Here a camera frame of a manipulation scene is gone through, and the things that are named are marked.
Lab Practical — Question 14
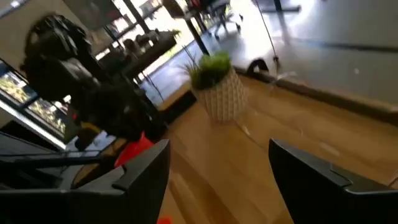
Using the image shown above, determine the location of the red measuring cup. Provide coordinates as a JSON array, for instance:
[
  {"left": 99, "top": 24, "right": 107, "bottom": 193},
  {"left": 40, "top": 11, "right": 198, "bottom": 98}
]
[{"left": 113, "top": 132, "right": 155, "bottom": 169}]

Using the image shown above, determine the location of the green artificial plant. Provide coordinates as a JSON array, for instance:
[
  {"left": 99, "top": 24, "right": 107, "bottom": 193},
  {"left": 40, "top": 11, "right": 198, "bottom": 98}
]
[{"left": 178, "top": 45, "right": 233, "bottom": 91}]

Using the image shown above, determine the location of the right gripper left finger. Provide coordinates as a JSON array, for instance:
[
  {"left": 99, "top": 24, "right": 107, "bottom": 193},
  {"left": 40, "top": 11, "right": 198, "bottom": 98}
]
[{"left": 0, "top": 139, "right": 171, "bottom": 224}]

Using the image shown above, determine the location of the office chair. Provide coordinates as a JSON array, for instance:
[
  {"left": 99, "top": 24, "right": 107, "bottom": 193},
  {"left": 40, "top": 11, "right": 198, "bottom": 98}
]
[{"left": 208, "top": 0, "right": 245, "bottom": 41}]

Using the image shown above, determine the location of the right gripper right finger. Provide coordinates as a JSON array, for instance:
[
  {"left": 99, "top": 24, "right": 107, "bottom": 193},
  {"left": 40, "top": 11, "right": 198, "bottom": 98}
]
[{"left": 268, "top": 138, "right": 398, "bottom": 224}]

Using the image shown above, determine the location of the black frame clamp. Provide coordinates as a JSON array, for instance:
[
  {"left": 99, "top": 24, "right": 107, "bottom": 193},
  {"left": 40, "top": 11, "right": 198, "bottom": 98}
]
[{"left": 246, "top": 58, "right": 271, "bottom": 77}]

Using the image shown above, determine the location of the dark cluttered background table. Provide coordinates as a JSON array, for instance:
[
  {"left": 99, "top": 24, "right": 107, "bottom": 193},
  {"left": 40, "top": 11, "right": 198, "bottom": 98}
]
[{"left": 121, "top": 28, "right": 183, "bottom": 80}]

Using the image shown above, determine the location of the white triangle-patterned plant pot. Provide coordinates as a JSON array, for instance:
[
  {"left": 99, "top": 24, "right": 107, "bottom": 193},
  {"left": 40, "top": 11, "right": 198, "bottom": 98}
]
[{"left": 191, "top": 67, "right": 249, "bottom": 124}]

